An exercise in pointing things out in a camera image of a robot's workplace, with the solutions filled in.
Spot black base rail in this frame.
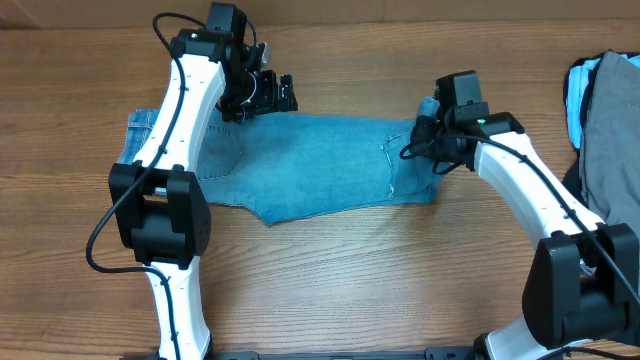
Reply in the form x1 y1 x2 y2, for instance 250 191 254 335
119 345 481 360

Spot grey folded garment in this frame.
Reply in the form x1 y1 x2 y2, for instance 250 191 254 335
579 52 639 231

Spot black folded garment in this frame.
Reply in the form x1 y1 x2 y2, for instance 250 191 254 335
560 49 640 201

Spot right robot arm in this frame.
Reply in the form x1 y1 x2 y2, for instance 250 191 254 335
401 71 639 359

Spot light blue denim jeans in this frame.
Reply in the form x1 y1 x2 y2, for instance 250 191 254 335
115 95 447 227

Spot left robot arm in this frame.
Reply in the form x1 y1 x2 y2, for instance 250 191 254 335
105 2 298 360

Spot light blue folded garment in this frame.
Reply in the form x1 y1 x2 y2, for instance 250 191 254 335
563 52 639 151

